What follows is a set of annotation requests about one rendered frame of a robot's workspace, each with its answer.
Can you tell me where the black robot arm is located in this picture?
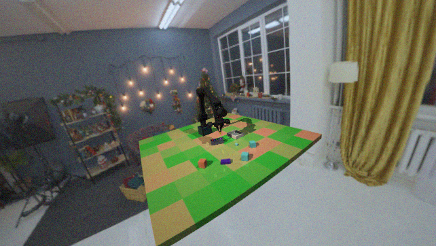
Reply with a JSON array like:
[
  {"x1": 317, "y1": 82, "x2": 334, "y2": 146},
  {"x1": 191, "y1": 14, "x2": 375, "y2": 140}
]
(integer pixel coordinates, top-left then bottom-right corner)
[{"x1": 196, "y1": 88, "x2": 227, "y2": 128}]

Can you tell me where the orange block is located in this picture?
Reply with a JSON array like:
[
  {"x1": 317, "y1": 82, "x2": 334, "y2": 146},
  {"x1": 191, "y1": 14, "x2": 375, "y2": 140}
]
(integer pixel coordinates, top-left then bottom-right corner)
[{"x1": 198, "y1": 158, "x2": 207, "y2": 169}]

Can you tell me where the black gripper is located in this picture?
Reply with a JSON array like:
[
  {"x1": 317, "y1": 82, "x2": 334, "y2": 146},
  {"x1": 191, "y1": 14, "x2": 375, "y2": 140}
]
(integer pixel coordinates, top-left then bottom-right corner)
[{"x1": 207, "y1": 116, "x2": 230, "y2": 132}]

